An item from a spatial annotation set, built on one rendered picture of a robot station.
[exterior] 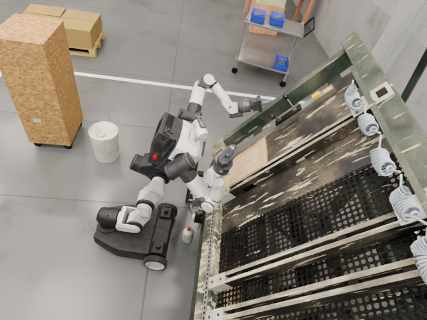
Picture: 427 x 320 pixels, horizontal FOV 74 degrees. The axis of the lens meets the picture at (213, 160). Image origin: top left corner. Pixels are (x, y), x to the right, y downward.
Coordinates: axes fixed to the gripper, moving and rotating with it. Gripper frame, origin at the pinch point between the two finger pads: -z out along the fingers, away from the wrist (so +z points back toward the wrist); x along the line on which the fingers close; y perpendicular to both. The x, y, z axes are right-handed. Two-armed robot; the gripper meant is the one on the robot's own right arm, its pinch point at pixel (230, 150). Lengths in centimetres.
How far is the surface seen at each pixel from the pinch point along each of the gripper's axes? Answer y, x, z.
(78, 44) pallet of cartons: -329, 120, 244
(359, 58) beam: 16, 90, -15
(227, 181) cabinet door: 3, 26, 75
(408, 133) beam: 49, 39, -33
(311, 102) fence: 11, 76, 17
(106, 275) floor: -23, -71, 160
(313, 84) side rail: 3, 99, 22
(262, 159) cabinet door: 12, 41, 47
